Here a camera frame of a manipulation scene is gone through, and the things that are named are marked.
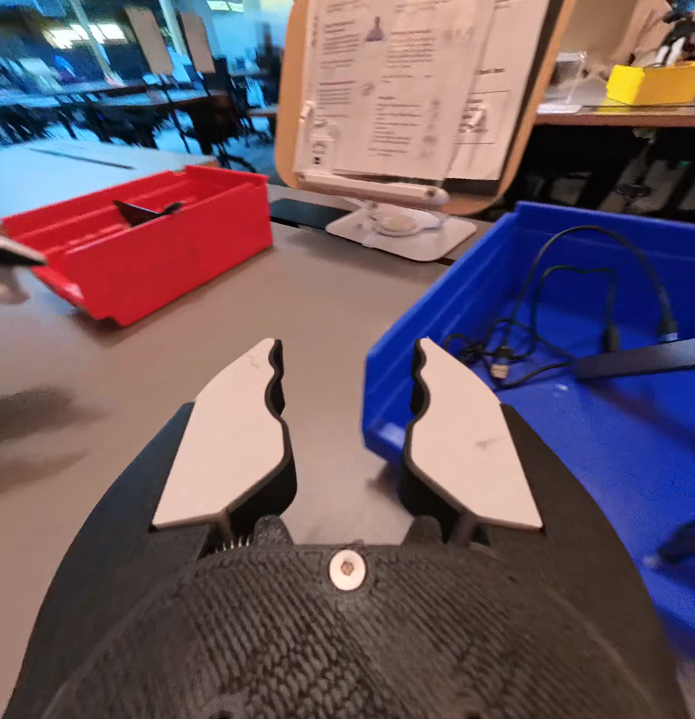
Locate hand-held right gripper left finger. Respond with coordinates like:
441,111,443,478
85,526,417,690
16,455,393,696
151,337,299,533

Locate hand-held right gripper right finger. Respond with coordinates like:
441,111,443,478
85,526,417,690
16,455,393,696
400,336,545,543

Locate blue plastic bin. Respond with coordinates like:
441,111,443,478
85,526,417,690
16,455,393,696
361,201,695,655

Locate grey USB hub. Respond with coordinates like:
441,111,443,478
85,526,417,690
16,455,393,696
572,336,695,382
113,199,186,227

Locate red plastic bin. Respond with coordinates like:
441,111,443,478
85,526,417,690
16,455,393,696
2,166,273,328

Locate black USB cable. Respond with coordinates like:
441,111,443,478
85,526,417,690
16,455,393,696
444,265,620,391

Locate black cable with blue plug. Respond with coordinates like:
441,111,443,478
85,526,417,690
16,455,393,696
482,225,681,371

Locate black hub cable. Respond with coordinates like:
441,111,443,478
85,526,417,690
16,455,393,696
645,518,695,568

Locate grey desk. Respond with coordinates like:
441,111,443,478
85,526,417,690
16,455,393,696
0,185,695,719

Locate grey neighbouring table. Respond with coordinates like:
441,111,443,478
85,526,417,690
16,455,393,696
0,139,220,227

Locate white document stand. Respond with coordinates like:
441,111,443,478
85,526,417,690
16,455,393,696
294,101,479,263

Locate brown cardboard sign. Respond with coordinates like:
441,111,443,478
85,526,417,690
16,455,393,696
124,6,175,75
179,11,217,75

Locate wooden document board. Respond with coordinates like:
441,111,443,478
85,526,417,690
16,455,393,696
274,0,576,217

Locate wooden side table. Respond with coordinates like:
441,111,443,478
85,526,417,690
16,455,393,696
535,95,695,129

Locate white printed paper sheets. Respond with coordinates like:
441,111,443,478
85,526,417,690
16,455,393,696
294,0,550,182

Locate clear acrylic box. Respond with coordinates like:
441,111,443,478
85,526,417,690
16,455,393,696
551,51,588,109

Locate yellow plastic box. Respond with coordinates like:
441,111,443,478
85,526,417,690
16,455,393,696
606,63,695,106

